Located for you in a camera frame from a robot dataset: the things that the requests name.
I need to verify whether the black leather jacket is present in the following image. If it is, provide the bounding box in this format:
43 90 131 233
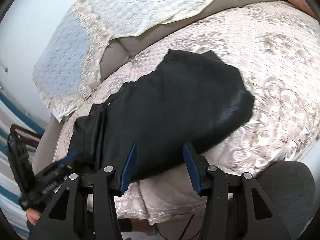
68 50 254 182

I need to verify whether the person's left hand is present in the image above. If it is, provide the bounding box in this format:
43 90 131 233
25 208 42 226

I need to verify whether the blue striped curtain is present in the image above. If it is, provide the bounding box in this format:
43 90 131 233
1 93 44 239

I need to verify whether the blue lace-trimmed cover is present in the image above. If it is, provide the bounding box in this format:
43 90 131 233
33 0 111 121

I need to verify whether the black cable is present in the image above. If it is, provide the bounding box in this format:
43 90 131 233
154 213 201 240

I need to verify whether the grey upholstered sofa frame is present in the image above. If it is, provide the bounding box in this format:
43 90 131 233
33 0 276 172

